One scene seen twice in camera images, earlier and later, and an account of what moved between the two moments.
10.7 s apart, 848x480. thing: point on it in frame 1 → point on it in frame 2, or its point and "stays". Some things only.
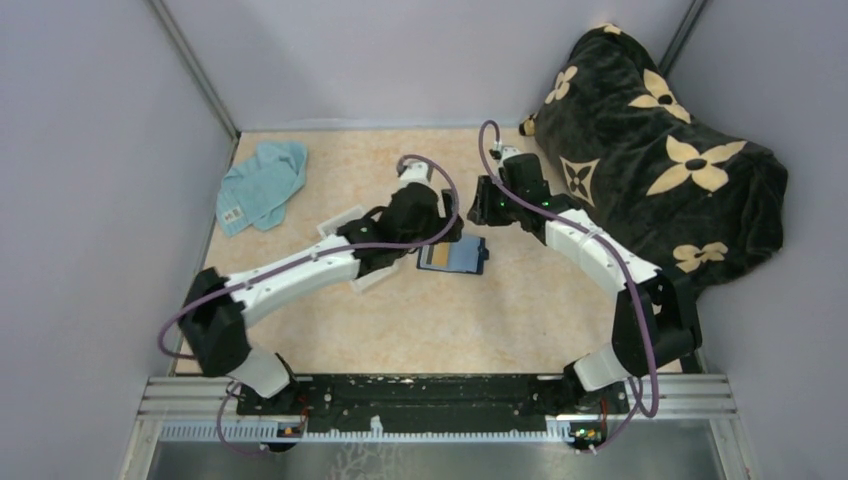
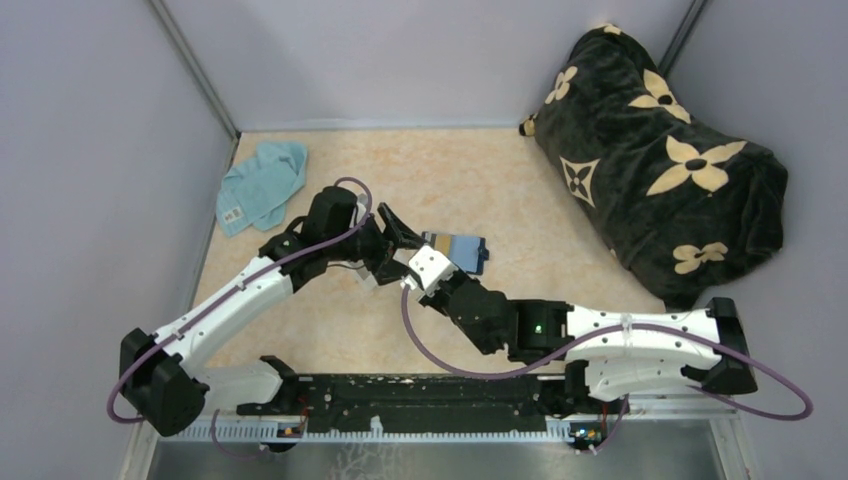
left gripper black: (440, 222) → (396, 232)
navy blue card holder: (466, 254) stays
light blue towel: (256, 193) stays
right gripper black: (481, 209) → (436, 297)
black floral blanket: (622, 150) stays
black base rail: (417, 403) stays
